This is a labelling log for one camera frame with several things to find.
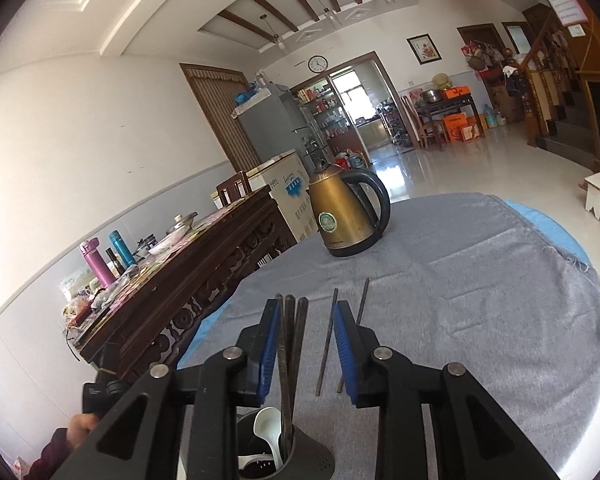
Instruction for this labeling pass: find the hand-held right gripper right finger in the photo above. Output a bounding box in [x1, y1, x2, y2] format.
[333, 302, 563, 480]

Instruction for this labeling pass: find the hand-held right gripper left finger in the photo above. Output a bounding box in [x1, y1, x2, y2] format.
[50, 299, 282, 480]

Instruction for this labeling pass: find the dark wooden chopstick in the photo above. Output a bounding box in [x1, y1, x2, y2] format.
[336, 278, 371, 394]
[316, 287, 340, 395]
[289, 297, 309, 413]
[283, 294, 297, 443]

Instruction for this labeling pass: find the white plastic spoon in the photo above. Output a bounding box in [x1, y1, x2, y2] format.
[237, 452, 276, 472]
[252, 406, 285, 473]

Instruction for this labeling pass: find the black utensil holder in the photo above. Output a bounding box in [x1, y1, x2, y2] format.
[236, 407, 337, 480]

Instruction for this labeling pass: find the person's left forearm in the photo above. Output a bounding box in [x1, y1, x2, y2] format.
[27, 427, 88, 480]

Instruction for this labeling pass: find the person's left hand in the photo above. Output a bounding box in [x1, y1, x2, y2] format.
[67, 412, 101, 453]

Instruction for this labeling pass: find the carved dark wooden table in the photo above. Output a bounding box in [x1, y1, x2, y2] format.
[77, 185, 301, 383]

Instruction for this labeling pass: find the round grey-clothed table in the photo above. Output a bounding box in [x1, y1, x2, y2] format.
[177, 192, 600, 480]

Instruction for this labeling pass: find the purple thermos bottle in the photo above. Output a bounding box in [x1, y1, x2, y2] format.
[79, 240, 116, 287]

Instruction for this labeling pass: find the gold electric kettle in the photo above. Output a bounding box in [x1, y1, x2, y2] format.
[307, 162, 392, 259]

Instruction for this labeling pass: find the teal thermos bottle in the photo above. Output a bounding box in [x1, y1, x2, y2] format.
[108, 230, 136, 268]

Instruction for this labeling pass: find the metal pot with lid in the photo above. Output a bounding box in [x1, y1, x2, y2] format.
[166, 212, 200, 236]

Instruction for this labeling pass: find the white cardboard box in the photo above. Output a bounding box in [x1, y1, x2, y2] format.
[245, 149, 321, 242]

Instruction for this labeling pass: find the wooden chair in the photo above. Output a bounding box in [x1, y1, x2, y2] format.
[216, 171, 253, 208]

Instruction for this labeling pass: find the grey refrigerator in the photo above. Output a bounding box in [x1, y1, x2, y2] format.
[231, 82, 311, 171]

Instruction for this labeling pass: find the light blue tablecloth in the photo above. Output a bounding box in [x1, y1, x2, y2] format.
[500, 199, 593, 268]

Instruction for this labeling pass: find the brown wooden door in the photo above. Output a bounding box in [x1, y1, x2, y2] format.
[179, 62, 261, 173]

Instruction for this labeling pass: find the orange box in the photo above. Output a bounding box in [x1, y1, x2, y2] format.
[442, 112, 470, 143]

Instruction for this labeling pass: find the dark wooden side table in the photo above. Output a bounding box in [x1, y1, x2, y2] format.
[413, 96, 481, 150]

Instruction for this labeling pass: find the wooden staircase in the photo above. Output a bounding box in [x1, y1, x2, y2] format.
[522, 5, 600, 172]

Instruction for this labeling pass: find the framed wall picture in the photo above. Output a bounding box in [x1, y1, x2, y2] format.
[406, 33, 435, 66]

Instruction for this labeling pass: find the wall calendar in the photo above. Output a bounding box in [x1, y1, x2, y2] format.
[537, 0, 589, 28]

